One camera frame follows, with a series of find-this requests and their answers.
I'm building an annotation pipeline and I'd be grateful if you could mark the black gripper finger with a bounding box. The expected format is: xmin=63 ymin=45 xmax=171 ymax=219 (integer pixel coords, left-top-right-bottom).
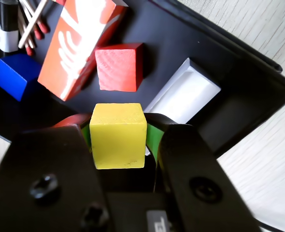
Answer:
xmin=0 ymin=113 xmax=109 ymax=232
xmin=144 ymin=112 xmax=264 ymax=232

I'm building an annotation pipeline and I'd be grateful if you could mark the yellow wooden cube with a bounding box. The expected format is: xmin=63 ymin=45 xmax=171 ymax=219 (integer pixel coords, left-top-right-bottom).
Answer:
xmin=89 ymin=102 xmax=148 ymax=170

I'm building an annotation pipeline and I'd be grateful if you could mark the red wooden cube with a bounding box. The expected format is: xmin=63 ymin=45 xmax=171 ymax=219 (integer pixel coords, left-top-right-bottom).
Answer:
xmin=95 ymin=43 xmax=144 ymax=92

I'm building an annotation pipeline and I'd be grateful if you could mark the white small box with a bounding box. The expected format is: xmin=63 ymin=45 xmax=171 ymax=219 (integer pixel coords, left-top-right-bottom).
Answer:
xmin=143 ymin=57 xmax=222 ymax=124

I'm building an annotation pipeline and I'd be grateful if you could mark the black cardboard box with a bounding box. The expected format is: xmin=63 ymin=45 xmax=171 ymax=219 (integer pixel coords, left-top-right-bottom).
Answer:
xmin=0 ymin=0 xmax=285 ymax=160

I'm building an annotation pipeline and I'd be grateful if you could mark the blue wooden cube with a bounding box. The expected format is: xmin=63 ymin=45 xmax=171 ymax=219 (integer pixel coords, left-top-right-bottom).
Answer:
xmin=0 ymin=53 xmax=43 ymax=102

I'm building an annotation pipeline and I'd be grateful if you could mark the orange matchbox white print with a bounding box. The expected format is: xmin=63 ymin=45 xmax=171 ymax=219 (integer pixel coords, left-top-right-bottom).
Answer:
xmin=37 ymin=0 xmax=128 ymax=102

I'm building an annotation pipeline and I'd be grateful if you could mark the wooden match red head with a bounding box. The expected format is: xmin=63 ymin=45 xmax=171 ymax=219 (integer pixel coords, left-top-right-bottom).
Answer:
xmin=20 ymin=0 xmax=49 ymax=34
xmin=18 ymin=4 xmax=44 ymax=41
xmin=18 ymin=0 xmax=48 ymax=48
xmin=18 ymin=14 xmax=35 ymax=57

